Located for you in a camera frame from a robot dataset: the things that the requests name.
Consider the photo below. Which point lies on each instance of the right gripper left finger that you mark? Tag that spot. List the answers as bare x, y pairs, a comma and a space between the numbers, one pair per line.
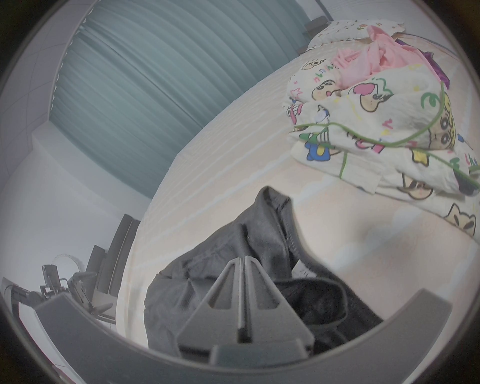
221, 311

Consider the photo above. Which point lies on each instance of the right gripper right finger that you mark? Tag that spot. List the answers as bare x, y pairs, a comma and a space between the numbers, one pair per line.
273, 318

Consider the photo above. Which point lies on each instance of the black T-shirt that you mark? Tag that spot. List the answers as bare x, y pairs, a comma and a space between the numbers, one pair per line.
262, 232

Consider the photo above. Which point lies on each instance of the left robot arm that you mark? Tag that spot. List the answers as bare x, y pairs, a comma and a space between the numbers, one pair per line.
80, 285

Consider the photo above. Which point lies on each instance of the bed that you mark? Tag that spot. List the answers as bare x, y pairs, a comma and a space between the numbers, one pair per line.
225, 157

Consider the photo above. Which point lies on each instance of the white printed pyjama garment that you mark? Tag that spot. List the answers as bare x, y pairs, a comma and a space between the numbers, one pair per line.
390, 120

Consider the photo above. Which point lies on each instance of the pink garment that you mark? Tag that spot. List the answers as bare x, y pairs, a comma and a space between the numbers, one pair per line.
386, 56

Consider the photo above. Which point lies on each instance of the white printed pillow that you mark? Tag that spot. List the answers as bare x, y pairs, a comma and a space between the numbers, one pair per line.
337, 32

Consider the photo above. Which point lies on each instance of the grey bedside table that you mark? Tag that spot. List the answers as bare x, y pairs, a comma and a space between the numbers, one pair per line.
315, 26

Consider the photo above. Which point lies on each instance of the purple garment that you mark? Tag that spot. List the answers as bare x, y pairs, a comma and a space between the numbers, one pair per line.
437, 63

